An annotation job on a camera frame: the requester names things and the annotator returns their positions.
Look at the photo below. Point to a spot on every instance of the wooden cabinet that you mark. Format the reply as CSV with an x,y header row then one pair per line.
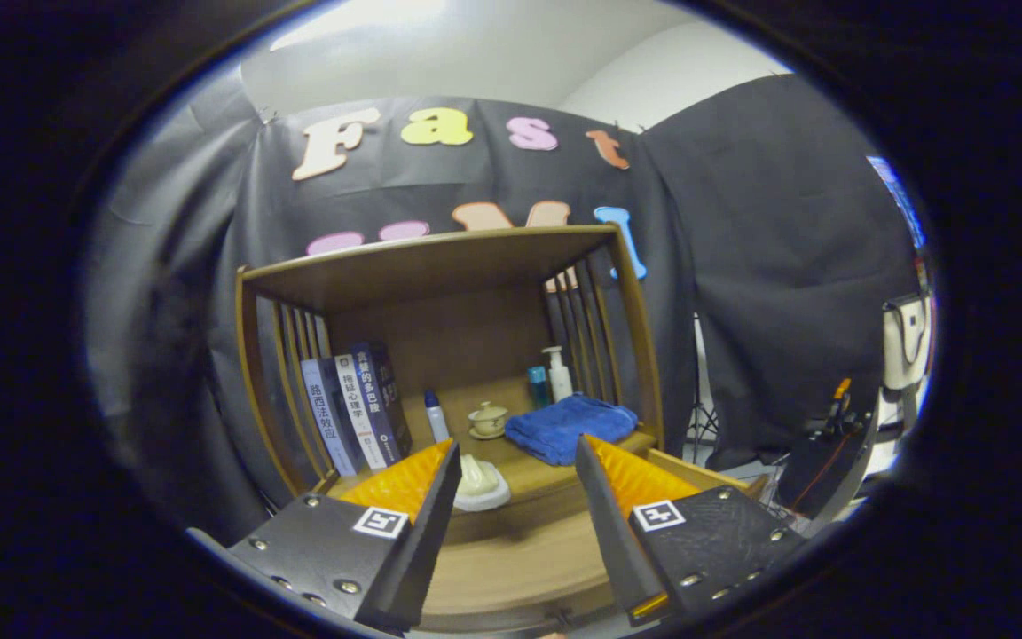
x,y
458,337

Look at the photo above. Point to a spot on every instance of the light blue book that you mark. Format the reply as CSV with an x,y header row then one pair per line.
x,y
329,422

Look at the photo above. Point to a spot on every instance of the wooden countertop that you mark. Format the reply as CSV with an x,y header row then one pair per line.
x,y
538,477

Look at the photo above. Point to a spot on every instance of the teal bottle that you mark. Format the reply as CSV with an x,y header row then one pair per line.
x,y
538,389

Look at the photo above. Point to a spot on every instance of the cream lidded teacup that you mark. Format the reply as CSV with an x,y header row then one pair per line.
x,y
487,422

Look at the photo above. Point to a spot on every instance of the white bottle with blue cap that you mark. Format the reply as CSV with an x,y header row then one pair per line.
x,y
436,422

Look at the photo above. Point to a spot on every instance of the white patterned tote bag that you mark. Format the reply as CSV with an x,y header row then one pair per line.
x,y
906,346

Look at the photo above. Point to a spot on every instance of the cream scrub brush white pad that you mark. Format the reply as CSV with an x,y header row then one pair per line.
x,y
480,484

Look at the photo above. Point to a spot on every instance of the white pump bottle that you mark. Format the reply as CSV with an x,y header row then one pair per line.
x,y
560,380

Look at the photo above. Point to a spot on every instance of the dark blue book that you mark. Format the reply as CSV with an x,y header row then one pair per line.
x,y
387,399

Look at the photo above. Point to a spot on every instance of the wooden drawer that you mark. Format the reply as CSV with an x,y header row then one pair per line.
x,y
520,559

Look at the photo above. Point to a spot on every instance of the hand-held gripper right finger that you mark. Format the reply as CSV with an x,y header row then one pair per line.
x,y
613,532

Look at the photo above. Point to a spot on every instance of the black light stand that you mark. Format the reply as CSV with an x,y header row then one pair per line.
x,y
699,417

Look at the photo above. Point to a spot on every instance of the black device with orange tip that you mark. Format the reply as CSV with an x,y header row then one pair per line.
x,y
821,470

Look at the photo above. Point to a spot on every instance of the blue folded towel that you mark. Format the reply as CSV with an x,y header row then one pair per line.
x,y
569,426

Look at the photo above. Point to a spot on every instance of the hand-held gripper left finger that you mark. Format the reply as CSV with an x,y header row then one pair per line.
x,y
427,532

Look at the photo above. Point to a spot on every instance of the white book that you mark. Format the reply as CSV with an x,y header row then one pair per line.
x,y
360,413

